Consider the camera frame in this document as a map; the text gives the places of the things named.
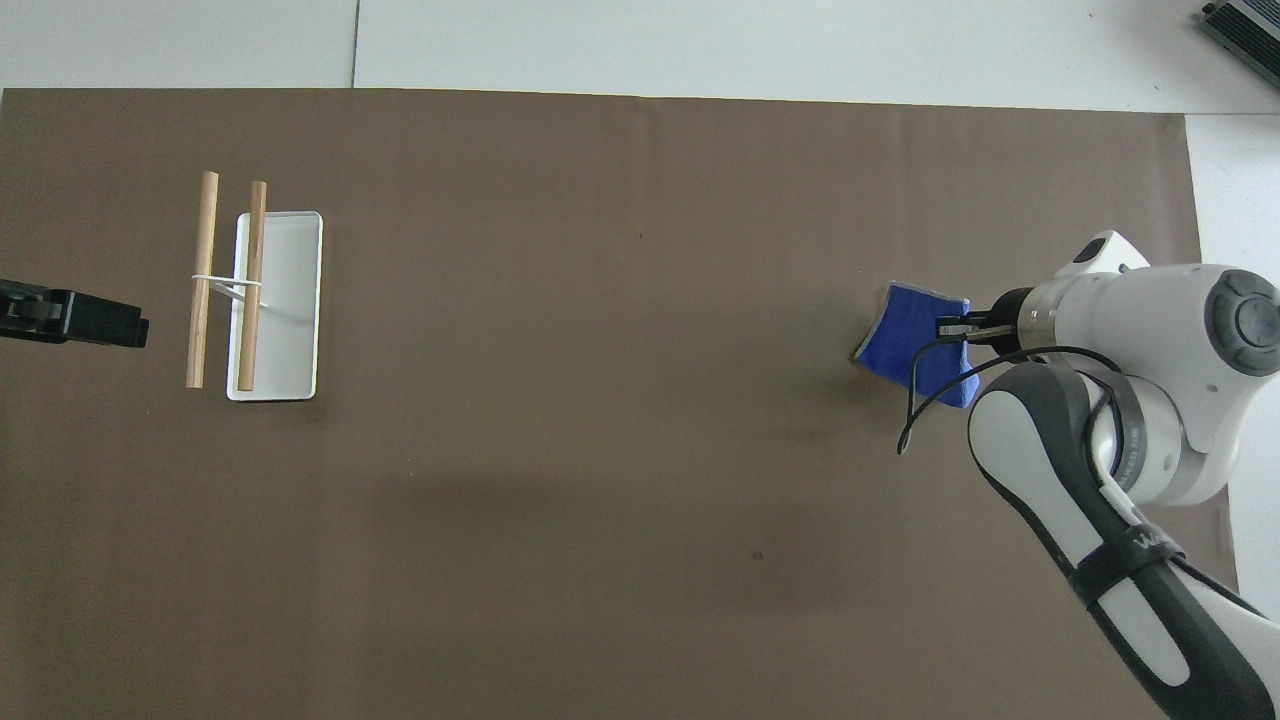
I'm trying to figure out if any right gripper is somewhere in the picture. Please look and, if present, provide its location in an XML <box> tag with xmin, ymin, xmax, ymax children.
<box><xmin>968</xmin><ymin>288</ymin><xmax>1030</xmax><ymax>353</ymax></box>

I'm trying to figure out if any blue towel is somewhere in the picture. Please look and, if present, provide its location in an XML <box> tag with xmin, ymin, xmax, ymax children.
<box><xmin>852</xmin><ymin>281</ymin><xmax>984</xmax><ymax>410</ymax></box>

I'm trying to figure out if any wooden towel rack white base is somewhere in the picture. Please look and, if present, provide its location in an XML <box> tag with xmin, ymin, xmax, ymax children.
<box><xmin>185</xmin><ymin>171</ymin><xmax>325</xmax><ymax>403</ymax></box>

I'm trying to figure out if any grey metal device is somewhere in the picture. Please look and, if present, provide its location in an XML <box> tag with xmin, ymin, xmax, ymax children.
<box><xmin>1200</xmin><ymin>0</ymin><xmax>1280</xmax><ymax>62</ymax></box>

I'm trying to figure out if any black cable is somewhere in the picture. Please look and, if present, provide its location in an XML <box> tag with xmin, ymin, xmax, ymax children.
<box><xmin>897</xmin><ymin>336</ymin><xmax>1127</xmax><ymax>457</ymax></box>

